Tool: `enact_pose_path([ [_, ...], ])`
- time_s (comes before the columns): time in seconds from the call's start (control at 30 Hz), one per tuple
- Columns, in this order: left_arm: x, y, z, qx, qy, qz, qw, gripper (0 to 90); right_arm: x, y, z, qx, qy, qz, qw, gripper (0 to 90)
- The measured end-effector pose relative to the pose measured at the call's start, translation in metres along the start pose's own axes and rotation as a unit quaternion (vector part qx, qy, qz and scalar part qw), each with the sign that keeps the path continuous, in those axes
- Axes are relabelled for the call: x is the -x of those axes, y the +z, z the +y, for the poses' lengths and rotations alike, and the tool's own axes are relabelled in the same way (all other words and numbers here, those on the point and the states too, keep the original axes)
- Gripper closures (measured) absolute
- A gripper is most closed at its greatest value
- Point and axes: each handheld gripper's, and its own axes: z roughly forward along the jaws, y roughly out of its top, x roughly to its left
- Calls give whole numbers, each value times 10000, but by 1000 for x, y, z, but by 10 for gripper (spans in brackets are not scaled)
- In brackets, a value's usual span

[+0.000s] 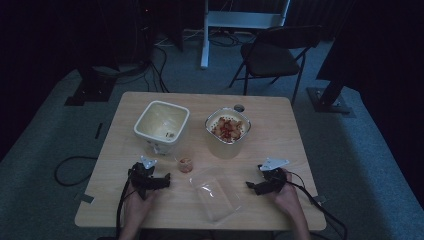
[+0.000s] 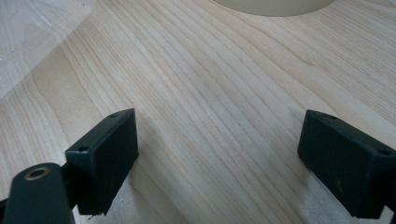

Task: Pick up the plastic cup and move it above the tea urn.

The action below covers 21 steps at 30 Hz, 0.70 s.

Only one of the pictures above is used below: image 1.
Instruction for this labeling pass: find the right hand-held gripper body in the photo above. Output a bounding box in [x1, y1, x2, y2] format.
[255, 157, 290, 196]

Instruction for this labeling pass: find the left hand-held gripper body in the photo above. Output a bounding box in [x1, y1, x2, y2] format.
[127, 155, 160, 201]

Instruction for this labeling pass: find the clear plastic bag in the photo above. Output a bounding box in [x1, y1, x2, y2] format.
[188, 166, 243, 224]

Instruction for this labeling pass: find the cream square bin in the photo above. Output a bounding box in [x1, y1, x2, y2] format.
[133, 100, 191, 156]

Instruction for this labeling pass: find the person's right hand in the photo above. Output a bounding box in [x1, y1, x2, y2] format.
[273, 169, 304, 216]

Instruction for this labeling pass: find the person's left hand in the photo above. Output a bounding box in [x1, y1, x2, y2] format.
[123, 183, 162, 225]

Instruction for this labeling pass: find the small clear cup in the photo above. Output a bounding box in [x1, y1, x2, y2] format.
[178, 157, 195, 174]

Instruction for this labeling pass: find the clear round-cornered food container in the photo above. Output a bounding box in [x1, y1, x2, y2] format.
[204, 106, 252, 160]

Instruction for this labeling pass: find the pile of red tan snacks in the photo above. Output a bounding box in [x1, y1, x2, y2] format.
[210, 116, 246, 144]

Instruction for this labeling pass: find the black folding chair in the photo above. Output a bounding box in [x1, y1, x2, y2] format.
[228, 25, 323, 106]

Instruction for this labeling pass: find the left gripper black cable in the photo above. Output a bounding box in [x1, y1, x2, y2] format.
[115, 168, 135, 240]

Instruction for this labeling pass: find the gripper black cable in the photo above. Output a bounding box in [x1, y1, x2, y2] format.
[115, 168, 135, 240]
[287, 171, 349, 240]

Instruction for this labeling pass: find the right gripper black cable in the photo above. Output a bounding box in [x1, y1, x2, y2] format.
[287, 171, 349, 240]

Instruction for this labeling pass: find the black looped floor cable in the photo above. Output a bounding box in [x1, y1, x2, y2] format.
[53, 155, 100, 188]

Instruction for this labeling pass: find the black stand with base plate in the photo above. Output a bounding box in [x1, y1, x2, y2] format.
[306, 43, 356, 118]
[63, 64, 118, 107]

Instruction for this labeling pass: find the bundle of black floor cables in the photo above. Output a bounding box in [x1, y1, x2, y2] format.
[114, 41, 172, 94]

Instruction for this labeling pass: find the white metal stand frame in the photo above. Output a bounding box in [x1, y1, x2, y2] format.
[200, 0, 292, 70]

